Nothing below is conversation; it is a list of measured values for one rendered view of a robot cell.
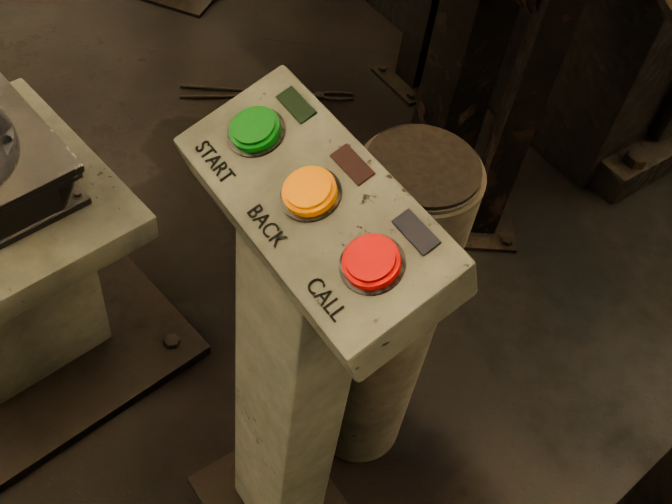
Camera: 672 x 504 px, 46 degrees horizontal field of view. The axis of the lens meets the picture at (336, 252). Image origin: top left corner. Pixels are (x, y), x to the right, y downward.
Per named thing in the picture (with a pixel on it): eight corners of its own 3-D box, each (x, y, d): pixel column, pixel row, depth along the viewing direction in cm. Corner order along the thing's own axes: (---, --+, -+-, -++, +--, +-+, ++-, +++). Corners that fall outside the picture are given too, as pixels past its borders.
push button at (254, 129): (266, 108, 62) (260, 94, 61) (293, 139, 60) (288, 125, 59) (225, 137, 62) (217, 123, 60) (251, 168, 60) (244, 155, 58)
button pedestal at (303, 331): (278, 408, 112) (311, 52, 65) (378, 550, 101) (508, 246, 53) (178, 465, 105) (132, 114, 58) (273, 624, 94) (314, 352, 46)
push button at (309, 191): (319, 167, 59) (314, 153, 57) (350, 201, 57) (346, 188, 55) (276, 198, 58) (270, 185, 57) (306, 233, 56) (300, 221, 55)
